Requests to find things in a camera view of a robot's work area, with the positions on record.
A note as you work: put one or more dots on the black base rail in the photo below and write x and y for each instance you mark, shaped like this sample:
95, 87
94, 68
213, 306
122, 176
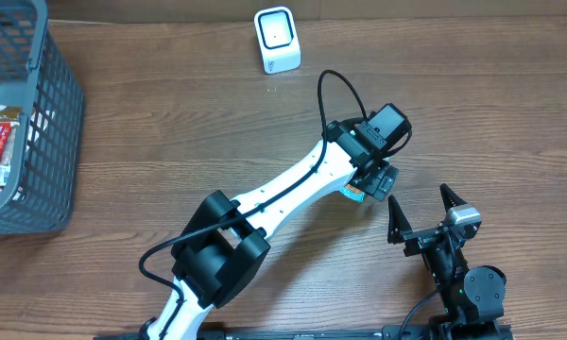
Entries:
386, 333

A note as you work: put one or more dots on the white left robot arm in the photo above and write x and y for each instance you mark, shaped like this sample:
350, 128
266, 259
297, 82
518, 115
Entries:
227, 239

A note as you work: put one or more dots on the white barcode scanner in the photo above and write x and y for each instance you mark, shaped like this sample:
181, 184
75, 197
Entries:
277, 39

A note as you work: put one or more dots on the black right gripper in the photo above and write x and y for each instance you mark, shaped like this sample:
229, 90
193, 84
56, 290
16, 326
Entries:
428, 234

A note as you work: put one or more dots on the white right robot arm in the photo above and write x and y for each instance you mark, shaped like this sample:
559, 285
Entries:
472, 298

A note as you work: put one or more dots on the teal snack packet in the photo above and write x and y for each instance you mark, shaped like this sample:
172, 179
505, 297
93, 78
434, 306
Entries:
353, 193

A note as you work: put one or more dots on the grey plastic mesh basket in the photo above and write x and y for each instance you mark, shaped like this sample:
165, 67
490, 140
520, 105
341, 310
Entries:
36, 79

